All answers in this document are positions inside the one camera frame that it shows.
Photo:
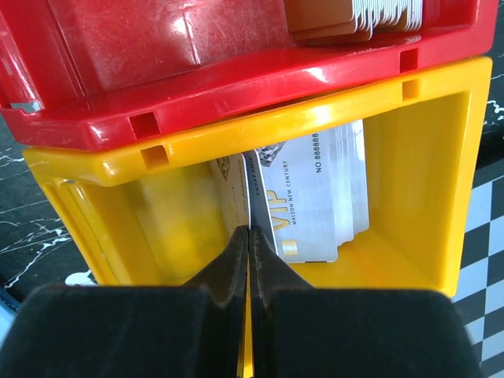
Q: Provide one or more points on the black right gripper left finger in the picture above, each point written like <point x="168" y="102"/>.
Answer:
<point x="196" y="329"/>

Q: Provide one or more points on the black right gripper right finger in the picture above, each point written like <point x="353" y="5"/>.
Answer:
<point x="302" y="331"/>

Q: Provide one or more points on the white VIP credit card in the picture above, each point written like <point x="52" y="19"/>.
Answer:
<point x="241" y="190"/>

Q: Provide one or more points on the white cards in yellow bin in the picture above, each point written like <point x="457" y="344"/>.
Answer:
<point x="316" y="192"/>

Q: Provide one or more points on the cards in red bin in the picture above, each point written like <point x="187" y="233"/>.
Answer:
<point x="350" y="21"/>

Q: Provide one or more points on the yellow plastic bin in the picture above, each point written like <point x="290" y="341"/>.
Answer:
<point x="149" y="215"/>

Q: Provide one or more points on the black grey chessboard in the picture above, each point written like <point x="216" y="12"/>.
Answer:
<point x="479" y="298"/>

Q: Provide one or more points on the red plastic bin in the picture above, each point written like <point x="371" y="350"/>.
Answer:
<point x="99" y="75"/>

